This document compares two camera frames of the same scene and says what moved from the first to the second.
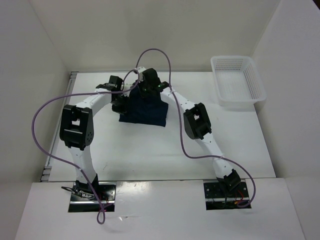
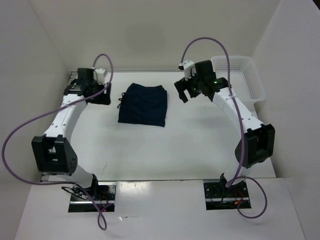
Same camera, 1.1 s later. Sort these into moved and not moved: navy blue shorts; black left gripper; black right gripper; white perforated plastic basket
Moved: black right gripper; black left gripper
Not moved: navy blue shorts; white perforated plastic basket
